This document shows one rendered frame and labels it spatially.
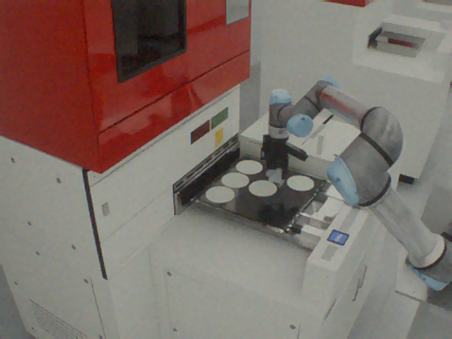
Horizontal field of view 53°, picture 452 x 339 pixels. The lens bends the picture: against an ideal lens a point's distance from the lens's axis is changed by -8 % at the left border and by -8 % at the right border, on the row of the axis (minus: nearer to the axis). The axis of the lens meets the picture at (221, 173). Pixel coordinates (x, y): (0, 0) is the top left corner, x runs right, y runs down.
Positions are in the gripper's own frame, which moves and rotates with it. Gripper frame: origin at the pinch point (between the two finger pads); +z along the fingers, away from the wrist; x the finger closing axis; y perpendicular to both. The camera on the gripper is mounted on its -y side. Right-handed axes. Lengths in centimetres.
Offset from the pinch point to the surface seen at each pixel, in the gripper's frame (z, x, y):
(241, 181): 1.3, -6.1, 13.2
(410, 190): 91, -102, -139
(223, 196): 1.3, 2.0, 21.6
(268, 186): 1.2, -0.5, 4.4
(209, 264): 9.2, 27.0, 31.5
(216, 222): 9.2, 5.7, 24.9
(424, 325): 34, 51, -42
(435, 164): 91, -131, -181
